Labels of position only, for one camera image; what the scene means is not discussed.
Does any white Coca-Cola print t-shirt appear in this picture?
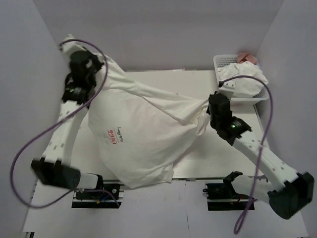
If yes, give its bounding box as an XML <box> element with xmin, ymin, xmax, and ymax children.
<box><xmin>59</xmin><ymin>34</ymin><xmax>211</xmax><ymax>191</ymax></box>

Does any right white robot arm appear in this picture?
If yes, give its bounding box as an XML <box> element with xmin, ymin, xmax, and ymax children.
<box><xmin>207</xmin><ymin>93</ymin><xmax>315</xmax><ymax>220</ymax></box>

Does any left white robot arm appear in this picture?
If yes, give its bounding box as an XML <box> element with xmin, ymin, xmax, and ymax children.
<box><xmin>31</xmin><ymin>49</ymin><xmax>105</xmax><ymax>198</ymax></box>

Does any crumpled white t-shirt in basket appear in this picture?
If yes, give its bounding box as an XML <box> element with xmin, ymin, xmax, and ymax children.
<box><xmin>217</xmin><ymin>61</ymin><xmax>268</xmax><ymax>98</ymax></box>

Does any white plastic laundry basket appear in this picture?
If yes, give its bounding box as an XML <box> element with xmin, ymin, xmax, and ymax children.
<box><xmin>213</xmin><ymin>55</ymin><xmax>269</xmax><ymax>105</ymax></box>

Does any pink cloth behind basket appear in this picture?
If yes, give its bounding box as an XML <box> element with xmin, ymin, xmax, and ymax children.
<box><xmin>236</xmin><ymin>53</ymin><xmax>258</xmax><ymax>64</ymax></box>

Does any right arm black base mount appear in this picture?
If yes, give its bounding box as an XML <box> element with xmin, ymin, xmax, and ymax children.
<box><xmin>203</xmin><ymin>171</ymin><xmax>249</xmax><ymax>211</ymax></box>

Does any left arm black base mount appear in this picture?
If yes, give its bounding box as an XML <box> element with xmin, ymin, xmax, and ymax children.
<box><xmin>71</xmin><ymin>180</ymin><xmax>125</xmax><ymax>209</ymax></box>

